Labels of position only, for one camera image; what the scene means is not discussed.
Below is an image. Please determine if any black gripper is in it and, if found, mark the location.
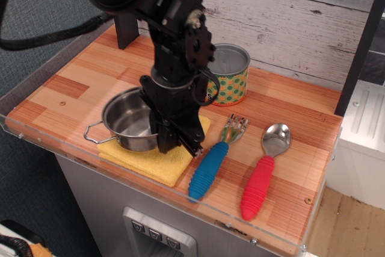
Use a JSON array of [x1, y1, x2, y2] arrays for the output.
[[140, 75, 204, 158]]

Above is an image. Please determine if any silver pot with handles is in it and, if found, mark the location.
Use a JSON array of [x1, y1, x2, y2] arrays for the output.
[[84, 87, 158, 152]]

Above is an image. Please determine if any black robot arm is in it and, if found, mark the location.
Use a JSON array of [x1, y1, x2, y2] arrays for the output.
[[90, 0, 215, 157]]

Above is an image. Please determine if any yellow folded cloth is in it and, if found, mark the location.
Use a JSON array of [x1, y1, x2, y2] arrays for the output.
[[96, 114, 212, 188]]

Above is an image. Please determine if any clear acrylic table guard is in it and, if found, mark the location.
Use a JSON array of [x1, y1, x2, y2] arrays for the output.
[[2, 24, 342, 256]]

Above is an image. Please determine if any grey cabinet with dispenser panel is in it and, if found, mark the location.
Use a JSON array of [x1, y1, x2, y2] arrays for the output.
[[57, 155, 297, 256]]

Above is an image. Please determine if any green orange patterned can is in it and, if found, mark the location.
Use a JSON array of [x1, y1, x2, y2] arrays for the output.
[[206, 43, 250, 107]]

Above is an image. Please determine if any dark bag with orange item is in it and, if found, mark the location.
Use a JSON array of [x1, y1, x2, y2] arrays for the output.
[[1, 220, 54, 256]]

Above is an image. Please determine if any white appliance at right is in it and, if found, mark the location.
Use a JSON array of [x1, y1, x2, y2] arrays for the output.
[[326, 80, 384, 209]]

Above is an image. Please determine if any blue handled fork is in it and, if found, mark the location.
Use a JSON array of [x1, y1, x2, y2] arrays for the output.
[[188, 114, 248, 203]]

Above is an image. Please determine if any red handled spoon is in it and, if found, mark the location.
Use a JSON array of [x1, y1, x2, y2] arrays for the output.
[[240, 123, 291, 221]]

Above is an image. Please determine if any black left vertical post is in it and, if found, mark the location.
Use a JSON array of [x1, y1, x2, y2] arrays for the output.
[[114, 14, 139, 50]]

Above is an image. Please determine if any black vertical post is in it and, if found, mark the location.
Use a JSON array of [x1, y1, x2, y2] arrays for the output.
[[114, 14, 139, 50], [334, 0, 384, 117]]

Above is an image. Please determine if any black right vertical post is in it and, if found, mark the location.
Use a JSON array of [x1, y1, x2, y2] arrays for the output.
[[334, 0, 384, 117]]

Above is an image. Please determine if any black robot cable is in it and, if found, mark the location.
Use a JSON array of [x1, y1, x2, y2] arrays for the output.
[[0, 0, 114, 52]]

